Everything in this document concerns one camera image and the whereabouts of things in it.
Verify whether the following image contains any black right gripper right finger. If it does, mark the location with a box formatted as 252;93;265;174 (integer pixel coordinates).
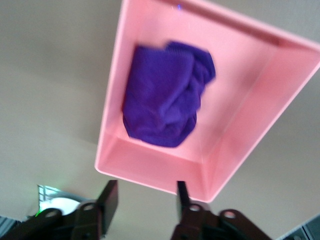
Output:
170;180;273;240

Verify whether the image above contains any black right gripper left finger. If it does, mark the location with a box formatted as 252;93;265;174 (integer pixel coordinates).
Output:
4;179;119;240

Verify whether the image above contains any purple microfiber cloth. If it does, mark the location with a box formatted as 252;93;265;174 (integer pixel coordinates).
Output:
121;40;217;149

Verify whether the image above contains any pink plastic rectangular bin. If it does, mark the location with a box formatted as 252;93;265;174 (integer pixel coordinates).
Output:
94;0;320;203

